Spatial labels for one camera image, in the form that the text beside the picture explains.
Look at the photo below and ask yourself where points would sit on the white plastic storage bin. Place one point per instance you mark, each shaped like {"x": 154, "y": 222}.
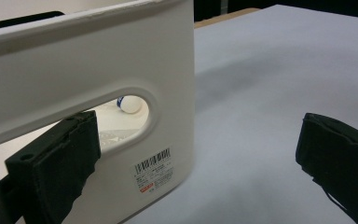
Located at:
{"x": 74, "y": 62}

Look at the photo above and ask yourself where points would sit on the pale blue table mat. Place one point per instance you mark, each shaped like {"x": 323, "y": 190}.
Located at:
{"x": 261, "y": 109}

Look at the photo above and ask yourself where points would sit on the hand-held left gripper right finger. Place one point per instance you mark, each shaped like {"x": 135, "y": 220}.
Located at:
{"x": 341, "y": 158}

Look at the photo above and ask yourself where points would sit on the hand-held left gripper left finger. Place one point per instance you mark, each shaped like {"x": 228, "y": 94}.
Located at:
{"x": 52, "y": 165}

